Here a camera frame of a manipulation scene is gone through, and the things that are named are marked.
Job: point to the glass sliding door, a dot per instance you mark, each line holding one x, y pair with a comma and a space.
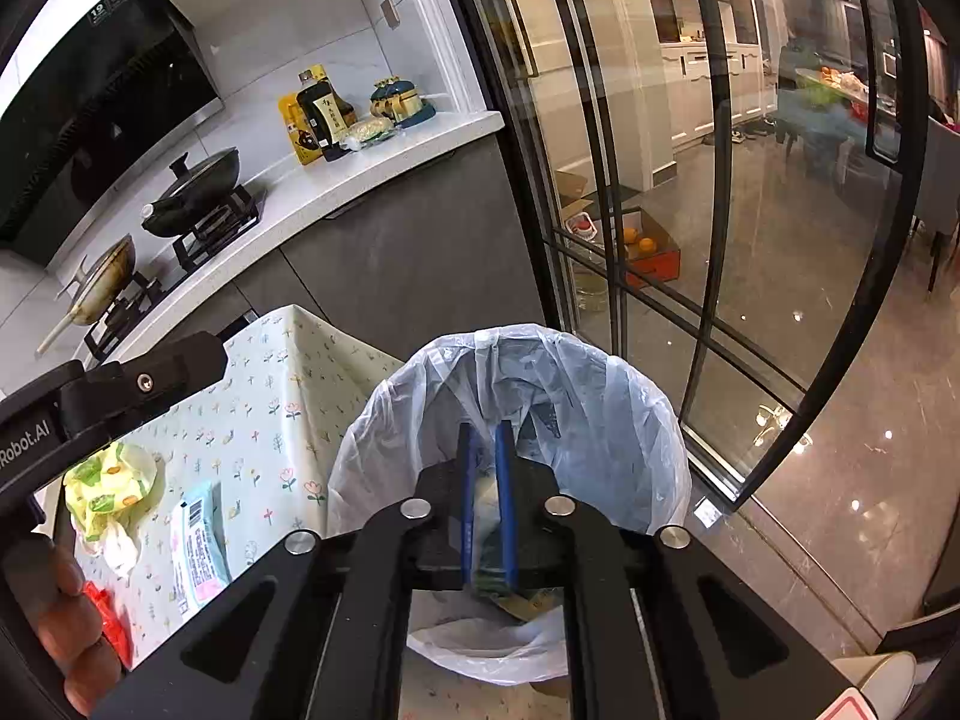
637, 127

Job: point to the bag of garlic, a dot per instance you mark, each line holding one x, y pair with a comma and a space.
367, 133

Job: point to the cardboard box with oranges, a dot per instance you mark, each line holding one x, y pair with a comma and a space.
652, 255

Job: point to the wall outlet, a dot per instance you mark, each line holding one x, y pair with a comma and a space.
391, 11

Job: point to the yellow green snack bag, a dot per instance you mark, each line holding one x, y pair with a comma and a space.
105, 487

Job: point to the red plastic bag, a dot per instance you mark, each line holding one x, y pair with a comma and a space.
112, 622

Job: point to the clear oil bottle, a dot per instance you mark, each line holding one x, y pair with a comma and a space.
596, 292

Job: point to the blue pink wipes packet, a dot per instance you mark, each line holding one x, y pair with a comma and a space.
199, 547

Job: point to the person's left hand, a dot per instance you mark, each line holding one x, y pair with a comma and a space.
71, 622

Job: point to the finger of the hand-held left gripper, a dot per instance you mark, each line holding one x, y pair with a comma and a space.
150, 382

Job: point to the trash bin with plastic liner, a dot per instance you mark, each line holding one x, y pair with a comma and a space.
600, 405

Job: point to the yellow seasoning pack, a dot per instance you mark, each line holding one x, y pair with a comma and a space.
298, 139

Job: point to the black gas stove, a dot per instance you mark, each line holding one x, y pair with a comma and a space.
217, 229

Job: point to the spice jar set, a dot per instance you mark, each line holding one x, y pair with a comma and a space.
401, 105

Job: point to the white tissue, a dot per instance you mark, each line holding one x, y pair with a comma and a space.
118, 547

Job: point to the black wok with lid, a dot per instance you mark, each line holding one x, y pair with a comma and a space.
195, 191

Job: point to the dark soy sauce bottle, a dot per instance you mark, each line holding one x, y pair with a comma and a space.
326, 116

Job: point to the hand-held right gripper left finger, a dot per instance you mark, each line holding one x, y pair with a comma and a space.
466, 510

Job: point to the beige pan with lid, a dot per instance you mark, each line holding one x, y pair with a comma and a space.
101, 277

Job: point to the black range hood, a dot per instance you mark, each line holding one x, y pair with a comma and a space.
97, 112

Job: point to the floral tablecloth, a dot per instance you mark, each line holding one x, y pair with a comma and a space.
247, 405

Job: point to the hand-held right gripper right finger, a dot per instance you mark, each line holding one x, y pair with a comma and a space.
506, 510

